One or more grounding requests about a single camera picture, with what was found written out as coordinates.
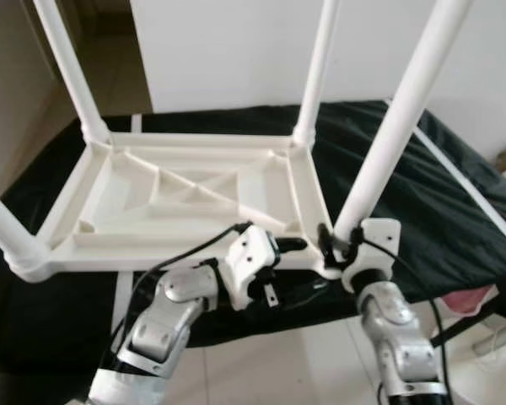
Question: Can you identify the white plastic children table top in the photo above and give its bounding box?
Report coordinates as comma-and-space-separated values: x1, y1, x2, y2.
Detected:
0, 131, 348, 284

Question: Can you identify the white plastic table leg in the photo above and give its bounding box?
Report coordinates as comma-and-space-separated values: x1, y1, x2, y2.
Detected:
293, 0, 342, 149
34, 0, 112, 146
0, 181, 51, 284
333, 0, 475, 241

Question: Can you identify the black table cloth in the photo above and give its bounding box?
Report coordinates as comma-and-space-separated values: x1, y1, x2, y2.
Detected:
0, 100, 506, 405

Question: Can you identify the pink cloth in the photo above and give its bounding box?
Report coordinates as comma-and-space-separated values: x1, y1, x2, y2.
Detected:
443, 287, 496, 315

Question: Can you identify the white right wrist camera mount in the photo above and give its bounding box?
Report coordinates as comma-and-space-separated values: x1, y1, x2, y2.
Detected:
342, 218, 403, 294

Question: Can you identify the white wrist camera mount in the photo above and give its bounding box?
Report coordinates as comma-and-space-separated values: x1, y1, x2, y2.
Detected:
342, 218, 403, 294
219, 224, 279, 309

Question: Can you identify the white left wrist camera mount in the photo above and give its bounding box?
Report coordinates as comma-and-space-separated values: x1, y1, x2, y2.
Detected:
219, 224, 279, 309

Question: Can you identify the black metal table frame leg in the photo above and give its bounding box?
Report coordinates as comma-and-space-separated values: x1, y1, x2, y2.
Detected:
430, 308, 490, 348

